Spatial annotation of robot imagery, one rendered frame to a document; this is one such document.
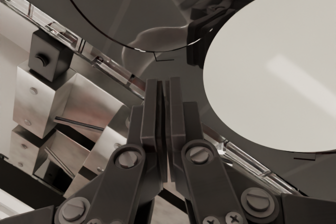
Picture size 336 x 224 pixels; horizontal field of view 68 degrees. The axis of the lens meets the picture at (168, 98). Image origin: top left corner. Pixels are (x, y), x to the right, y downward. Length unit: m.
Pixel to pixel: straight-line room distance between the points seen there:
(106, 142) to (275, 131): 0.13
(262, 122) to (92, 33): 0.12
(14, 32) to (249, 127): 0.29
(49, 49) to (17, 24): 0.16
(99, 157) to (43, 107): 0.06
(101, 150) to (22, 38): 0.18
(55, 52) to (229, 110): 0.12
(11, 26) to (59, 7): 0.18
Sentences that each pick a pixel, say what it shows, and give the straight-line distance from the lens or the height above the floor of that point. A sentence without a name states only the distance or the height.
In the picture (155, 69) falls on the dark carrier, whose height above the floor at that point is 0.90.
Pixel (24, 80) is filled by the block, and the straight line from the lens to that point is 0.22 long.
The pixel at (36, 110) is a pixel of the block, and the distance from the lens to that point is 0.24.
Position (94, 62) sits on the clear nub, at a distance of 0.17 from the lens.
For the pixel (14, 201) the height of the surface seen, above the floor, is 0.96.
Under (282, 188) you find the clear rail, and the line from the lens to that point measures 0.21.
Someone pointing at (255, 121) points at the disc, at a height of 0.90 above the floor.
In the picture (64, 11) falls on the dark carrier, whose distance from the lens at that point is 0.17.
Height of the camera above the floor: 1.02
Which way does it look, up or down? 47 degrees down
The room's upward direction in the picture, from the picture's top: 151 degrees counter-clockwise
